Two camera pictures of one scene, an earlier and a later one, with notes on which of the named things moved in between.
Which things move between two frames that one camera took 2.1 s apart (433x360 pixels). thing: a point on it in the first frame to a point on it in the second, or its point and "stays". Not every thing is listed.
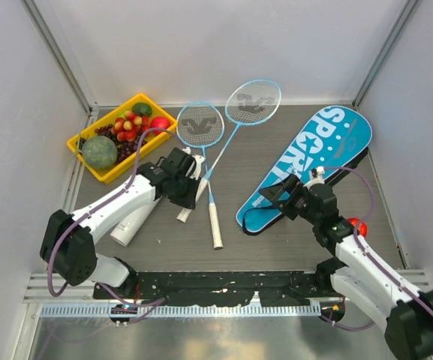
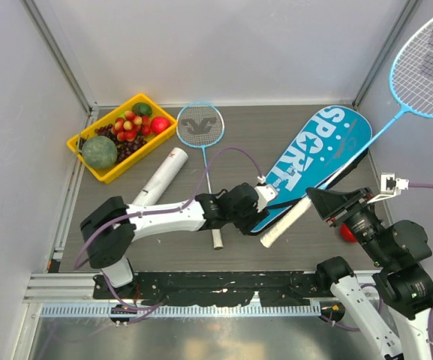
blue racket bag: (333, 142) stays
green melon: (99, 152) stays
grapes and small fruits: (127, 127) stays
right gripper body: (298, 202) to (360, 218)
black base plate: (193, 288) stays
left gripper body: (184, 190) to (247, 220)
